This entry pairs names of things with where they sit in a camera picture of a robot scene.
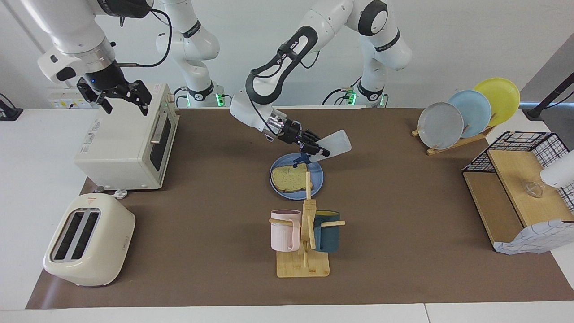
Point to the brown table mat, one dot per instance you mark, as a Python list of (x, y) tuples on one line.
[(215, 246)]

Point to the cream two-slot toaster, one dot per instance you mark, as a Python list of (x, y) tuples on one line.
[(103, 251)]

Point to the grey round plate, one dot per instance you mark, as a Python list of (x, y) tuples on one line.
[(439, 125)]

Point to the clear glass cup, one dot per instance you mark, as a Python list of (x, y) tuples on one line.
[(534, 189)]

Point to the translucent blue-capped seasoning bottle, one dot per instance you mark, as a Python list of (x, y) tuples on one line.
[(336, 141)]

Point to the wooden mug rack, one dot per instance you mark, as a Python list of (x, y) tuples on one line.
[(301, 267)]

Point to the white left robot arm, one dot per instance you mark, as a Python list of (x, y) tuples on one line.
[(244, 112)]

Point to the white cylindrical object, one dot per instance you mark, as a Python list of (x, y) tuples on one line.
[(558, 172)]

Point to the white wall power strip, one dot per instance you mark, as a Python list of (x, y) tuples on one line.
[(58, 102)]

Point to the teal mug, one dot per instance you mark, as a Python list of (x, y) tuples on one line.
[(329, 237)]

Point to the wooden plate rack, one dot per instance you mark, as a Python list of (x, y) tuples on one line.
[(453, 146)]

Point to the pink ribbed mug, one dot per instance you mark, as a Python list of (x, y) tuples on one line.
[(282, 233)]

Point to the toasted bread slice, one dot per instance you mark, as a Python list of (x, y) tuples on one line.
[(289, 178)]

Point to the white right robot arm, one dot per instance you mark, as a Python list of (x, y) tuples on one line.
[(67, 31)]

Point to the black clamp base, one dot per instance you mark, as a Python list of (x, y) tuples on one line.
[(9, 114)]

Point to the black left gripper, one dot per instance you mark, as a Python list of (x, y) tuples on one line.
[(292, 132)]

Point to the light blue round plate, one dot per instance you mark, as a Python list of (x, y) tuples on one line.
[(475, 112)]

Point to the yellow round plate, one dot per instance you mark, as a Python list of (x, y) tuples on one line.
[(502, 96)]

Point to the wooden shelf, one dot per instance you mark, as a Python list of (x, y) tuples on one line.
[(515, 179)]

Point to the white toaster oven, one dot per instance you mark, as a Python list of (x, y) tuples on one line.
[(121, 148)]

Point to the white checked cloth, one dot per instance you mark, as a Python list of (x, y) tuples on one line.
[(538, 237)]

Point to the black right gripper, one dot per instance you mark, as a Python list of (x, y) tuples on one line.
[(102, 77)]

